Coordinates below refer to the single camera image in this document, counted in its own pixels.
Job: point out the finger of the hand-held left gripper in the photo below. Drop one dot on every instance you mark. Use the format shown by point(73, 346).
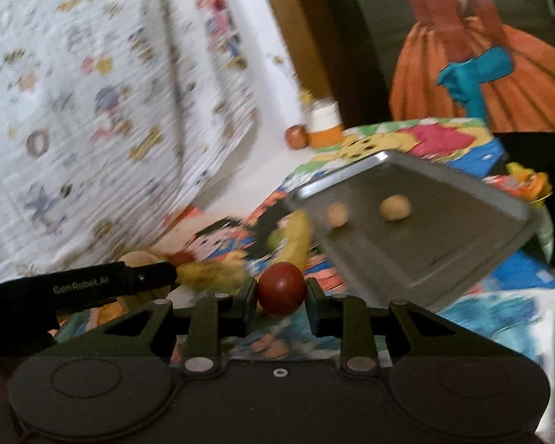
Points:
point(150, 276)

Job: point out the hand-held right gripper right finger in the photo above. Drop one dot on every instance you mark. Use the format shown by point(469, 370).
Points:
point(312, 307)

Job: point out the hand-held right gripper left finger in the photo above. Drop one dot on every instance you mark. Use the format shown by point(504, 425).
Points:
point(251, 307)

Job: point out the dark red round fruit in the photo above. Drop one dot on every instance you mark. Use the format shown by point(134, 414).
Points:
point(281, 289)
point(181, 258)

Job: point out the yellow fruit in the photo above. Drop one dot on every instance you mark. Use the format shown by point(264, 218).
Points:
point(212, 275)

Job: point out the metal tray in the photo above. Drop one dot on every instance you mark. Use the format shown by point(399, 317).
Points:
point(411, 240)

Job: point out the pale peach fruit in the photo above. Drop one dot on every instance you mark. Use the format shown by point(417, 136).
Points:
point(138, 258)

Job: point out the yellow banana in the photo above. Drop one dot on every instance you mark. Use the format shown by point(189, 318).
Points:
point(297, 240)

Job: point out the peach boy faces drawing sheet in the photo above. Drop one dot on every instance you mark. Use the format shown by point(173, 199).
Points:
point(212, 240)

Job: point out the reddish brown apple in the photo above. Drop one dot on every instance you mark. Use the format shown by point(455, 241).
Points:
point(297, 137)

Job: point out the white printed blanket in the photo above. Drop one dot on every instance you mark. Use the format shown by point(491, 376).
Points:
point(97, 101)

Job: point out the white and orange jar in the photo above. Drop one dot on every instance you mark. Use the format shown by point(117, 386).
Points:
point(324, 125)

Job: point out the yellow bear drawing sheet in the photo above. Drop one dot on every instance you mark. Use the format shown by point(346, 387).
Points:
point(439, 141)

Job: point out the yellow flower sprigs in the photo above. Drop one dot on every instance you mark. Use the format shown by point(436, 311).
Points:
point(306, 97)

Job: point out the yellow orange wrapper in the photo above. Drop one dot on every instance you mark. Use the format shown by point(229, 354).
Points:
point(529, 180)

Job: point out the brown wooden post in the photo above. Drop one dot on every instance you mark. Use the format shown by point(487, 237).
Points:
point(296, 23)

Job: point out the wall poster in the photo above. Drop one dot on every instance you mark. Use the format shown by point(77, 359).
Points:
point(467, 41)

